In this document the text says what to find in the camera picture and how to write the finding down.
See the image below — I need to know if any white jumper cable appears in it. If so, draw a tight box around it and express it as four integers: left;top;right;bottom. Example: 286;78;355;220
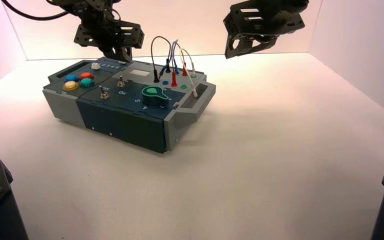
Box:
179;47;199;98

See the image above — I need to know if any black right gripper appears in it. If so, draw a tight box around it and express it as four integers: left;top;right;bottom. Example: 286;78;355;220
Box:
223;0;309;60

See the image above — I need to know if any green rotary knob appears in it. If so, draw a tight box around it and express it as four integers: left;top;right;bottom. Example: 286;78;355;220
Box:
141;86;171;107

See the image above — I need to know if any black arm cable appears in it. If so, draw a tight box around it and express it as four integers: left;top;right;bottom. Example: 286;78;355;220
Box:
0;0;71;22

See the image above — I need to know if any teal push button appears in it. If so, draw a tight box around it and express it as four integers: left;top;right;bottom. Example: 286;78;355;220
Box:
79;78;96;89

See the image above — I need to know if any black jumper cable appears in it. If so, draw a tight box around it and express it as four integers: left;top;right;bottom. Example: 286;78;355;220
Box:
150;36;173;84

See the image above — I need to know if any blue grey control box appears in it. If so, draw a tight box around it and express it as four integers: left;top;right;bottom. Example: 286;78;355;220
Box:
42;56;217;154

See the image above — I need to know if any yellow push button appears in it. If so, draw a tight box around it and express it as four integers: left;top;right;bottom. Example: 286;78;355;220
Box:
62;81;81;92

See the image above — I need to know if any red jumper cable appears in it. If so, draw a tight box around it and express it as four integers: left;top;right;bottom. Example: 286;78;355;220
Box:
170;39;190;88

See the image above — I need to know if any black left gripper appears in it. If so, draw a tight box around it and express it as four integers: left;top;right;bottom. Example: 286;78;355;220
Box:
73;19;146;63

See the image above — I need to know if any blue jumper cable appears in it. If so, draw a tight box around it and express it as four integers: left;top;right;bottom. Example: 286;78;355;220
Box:
158;39;181;78

